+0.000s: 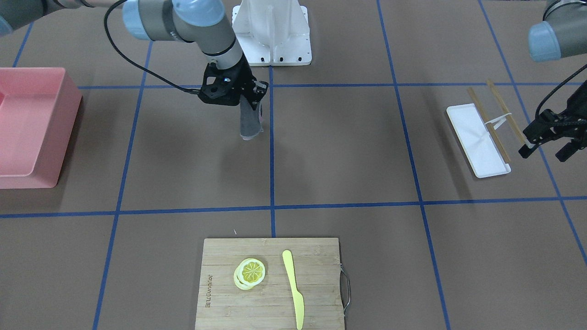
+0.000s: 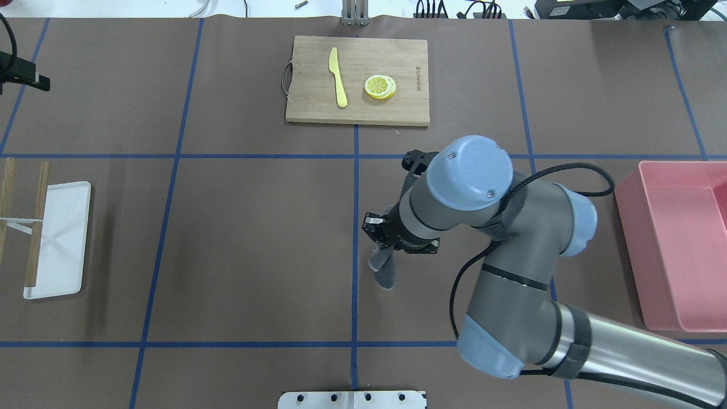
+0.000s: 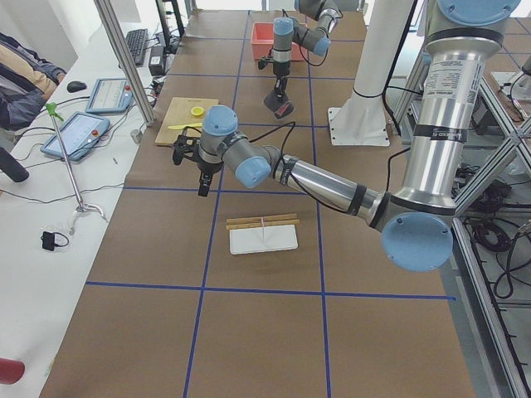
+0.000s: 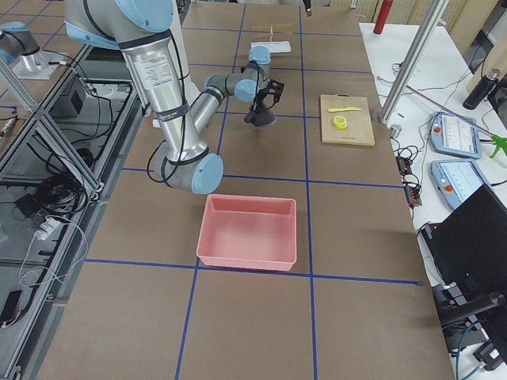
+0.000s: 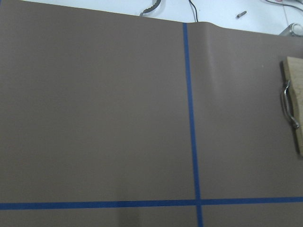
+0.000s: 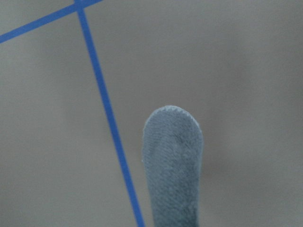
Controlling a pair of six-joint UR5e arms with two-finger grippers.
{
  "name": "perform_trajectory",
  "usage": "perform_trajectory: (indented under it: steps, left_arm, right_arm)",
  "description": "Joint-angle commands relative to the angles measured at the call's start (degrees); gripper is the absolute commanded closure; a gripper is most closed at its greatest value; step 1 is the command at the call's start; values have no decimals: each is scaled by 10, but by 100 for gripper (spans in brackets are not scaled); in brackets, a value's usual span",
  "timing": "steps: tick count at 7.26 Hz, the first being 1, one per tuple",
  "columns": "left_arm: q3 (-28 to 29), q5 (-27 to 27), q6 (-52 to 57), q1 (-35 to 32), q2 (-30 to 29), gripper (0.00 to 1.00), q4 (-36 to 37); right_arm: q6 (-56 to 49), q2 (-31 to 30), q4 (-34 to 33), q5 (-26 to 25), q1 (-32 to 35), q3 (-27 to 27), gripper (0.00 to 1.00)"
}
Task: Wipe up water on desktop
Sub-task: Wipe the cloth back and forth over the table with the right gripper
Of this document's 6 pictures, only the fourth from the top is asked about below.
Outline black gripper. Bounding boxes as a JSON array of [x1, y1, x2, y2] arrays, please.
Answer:
[[250, 78, 285, 118]]

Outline grey wiping cloth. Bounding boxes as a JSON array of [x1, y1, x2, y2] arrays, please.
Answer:
[[243, 109, 276, 131]]

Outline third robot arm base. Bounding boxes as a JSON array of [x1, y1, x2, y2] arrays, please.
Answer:
[[1, 21, 56, 80]]

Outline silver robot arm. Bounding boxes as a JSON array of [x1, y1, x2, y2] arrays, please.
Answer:
[[64, 1, 284, 195]]

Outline black water bottle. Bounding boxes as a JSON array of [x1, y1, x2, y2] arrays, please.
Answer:
[[463, 68, 501, 110]]

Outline white rectangular tray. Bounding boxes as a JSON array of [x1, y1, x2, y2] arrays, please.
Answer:
[[250, 41, 292, 54]]

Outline yellow plastic knife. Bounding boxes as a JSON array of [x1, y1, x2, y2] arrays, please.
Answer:
[[327, 106, 363, 113]]

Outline bamboo cutting board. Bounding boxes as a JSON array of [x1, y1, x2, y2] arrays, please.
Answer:
[[320, 94, 375, 146]]

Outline pink plastic bin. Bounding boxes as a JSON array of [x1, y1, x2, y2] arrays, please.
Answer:
[[196, 194, 297, 272]]

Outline red bottle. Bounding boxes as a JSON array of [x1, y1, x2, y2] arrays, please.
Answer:
[[373, 0, 394, 35]]

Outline power strip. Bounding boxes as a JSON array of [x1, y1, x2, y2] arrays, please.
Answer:
[[396, 156, 422, 208]]

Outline upper teach pendant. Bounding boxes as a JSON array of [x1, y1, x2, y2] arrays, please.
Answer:
[[429, 112, 482, 159]]

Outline teach pendant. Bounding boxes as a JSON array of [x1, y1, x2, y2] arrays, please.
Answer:
[[429, 112, 482, 159], [430, 159, 488, 210]]

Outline lower teach pendant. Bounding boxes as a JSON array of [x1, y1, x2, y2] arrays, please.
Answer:
[[430, 159, 488, 210]]

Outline black monitor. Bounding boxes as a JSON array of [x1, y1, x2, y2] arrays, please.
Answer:
[[423, 185, 506, 350]]

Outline aluminium frame post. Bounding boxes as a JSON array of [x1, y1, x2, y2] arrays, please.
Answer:
[[379, 0, 449, 124]]

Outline black cable bundle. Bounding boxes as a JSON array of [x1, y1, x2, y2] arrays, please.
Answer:
[[35, 175, 89, 217]]

